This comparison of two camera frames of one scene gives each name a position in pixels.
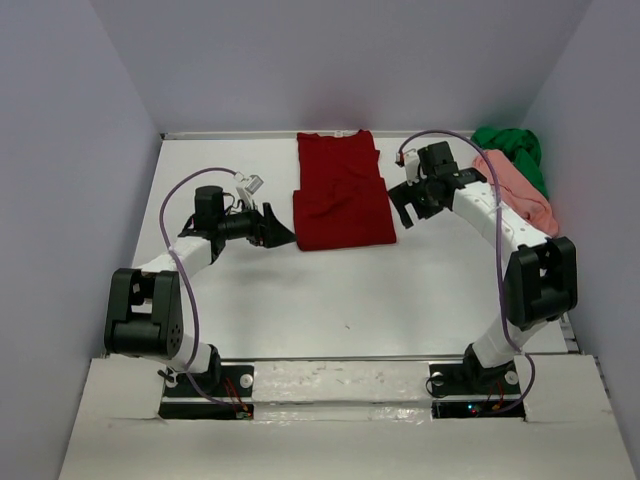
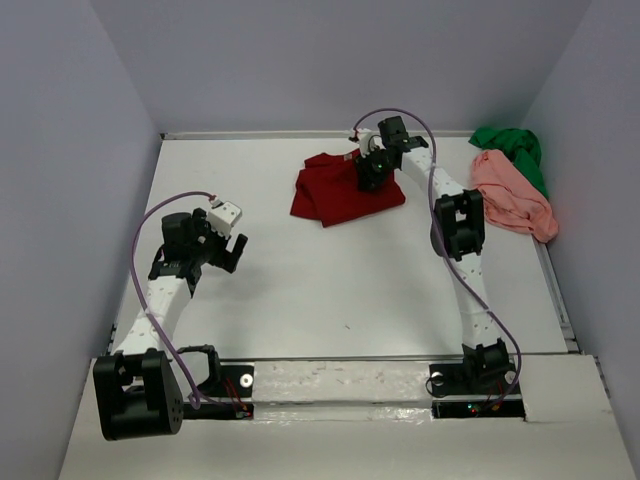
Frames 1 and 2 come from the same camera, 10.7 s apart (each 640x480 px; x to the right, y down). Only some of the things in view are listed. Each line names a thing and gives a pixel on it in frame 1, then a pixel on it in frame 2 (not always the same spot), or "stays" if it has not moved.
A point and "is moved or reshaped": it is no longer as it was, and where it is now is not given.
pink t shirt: (517, 191) stays
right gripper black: (404, 194) → (366, 179)
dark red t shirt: (342, 200) is moved or reshaped
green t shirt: (521, 147) stays
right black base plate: (465, 379) stays
